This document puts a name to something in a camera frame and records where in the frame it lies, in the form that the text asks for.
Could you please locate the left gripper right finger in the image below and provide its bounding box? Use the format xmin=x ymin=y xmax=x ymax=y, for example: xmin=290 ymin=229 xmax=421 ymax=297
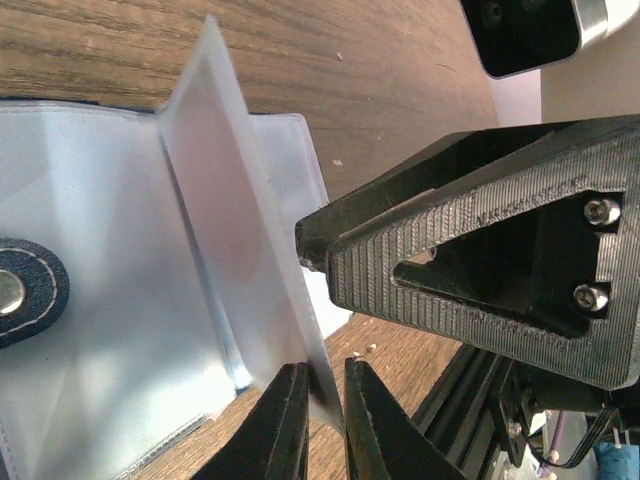
xmin=344 ymin=358 xmax=464 ymax=479

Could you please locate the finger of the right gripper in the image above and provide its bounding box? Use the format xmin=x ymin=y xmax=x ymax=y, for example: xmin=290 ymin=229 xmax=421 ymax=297
xmin=295 ymin=115 xmax=639 ymax=389

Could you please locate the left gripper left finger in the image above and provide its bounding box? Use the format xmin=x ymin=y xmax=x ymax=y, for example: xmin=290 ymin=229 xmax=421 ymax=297
xmin=193 ymin=363 xmax=309 ymax=480

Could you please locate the blue leather card holder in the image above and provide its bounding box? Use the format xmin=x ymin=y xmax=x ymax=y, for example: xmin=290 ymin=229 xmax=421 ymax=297
xmin=1 ymin=18 xmax=342 ymax=479

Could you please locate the black aluminium frame rail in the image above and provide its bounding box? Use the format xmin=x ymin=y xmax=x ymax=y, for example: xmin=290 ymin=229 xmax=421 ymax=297
xmin=409 ymin=344 xmax=551 ymax=480

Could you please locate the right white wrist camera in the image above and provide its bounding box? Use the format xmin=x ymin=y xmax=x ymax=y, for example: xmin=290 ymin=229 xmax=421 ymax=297
xmin=460 ymin=0 xmax=639 ymax=79

